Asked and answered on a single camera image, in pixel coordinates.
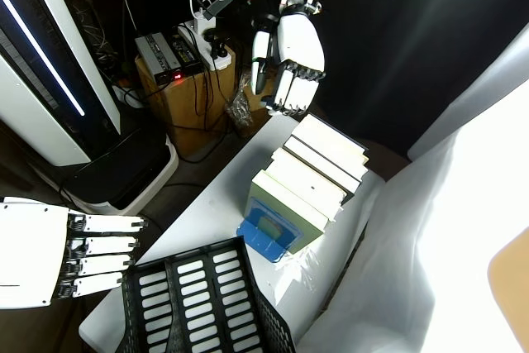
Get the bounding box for black power plug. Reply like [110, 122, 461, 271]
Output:
[209, 40, 229, 60]

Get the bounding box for crumpled clear plastic bag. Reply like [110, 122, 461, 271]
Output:
[224, 73, 255, 138]

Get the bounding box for grey usb adapter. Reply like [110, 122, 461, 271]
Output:
[204, 0, 231, 20]

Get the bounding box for white power strip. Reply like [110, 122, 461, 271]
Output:
[177, 17, 233, 72]

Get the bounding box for black Century book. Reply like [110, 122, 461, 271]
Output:
[298, 114, 370, 164]

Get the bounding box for white charger block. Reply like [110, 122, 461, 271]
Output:
[192, 5, 208, 34]

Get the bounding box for pale yellow hardcover book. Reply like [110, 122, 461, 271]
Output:
[291, 125, 370, 176]

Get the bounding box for black power unit yellow label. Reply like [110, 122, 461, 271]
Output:
[167, 32, 204, 77]

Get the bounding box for black curtain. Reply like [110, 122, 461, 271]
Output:
[231, 0, 529, 160]

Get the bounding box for black Let It Be book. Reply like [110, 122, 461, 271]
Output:
[272, 144, 361, 208]

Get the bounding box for large brown cardboard box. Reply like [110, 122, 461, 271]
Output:
[135, 45, 237, 160]

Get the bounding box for silver power supply unit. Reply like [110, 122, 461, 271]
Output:
[134, 32, 185, 86]

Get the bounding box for black rounded bag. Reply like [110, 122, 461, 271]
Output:
[123, 0, 196, 40]

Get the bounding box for blue plastic bookend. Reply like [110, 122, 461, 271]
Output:
[235, 198, 302, 264]

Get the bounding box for black and white machine base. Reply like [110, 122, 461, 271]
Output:
[61, 127, 179, 226]

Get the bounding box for white curtain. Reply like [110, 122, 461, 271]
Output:
[295, 21, 529, 353]

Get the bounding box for white column with light strip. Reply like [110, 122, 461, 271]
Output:
[0, 0, 122, 168]

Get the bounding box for black three-slot file tray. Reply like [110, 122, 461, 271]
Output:
[114, 235, 298, 353]

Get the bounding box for tan wooden board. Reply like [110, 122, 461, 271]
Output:
[487, 227, 529, 353]

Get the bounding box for tangle of grey cables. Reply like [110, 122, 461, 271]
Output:
[68, 0, 109, 65]

